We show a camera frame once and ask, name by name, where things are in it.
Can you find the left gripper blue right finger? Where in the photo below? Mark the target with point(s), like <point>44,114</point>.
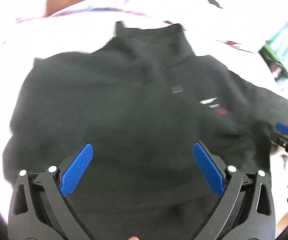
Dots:
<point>212,168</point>

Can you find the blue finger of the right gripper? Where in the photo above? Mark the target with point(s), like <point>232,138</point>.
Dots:
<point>281,128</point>

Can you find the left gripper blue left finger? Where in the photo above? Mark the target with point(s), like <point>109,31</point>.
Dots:
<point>71,176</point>

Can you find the black zip jacket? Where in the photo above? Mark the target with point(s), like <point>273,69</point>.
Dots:
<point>141,101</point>

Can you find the pink floral duvet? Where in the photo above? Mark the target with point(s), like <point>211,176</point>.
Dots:
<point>248,22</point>

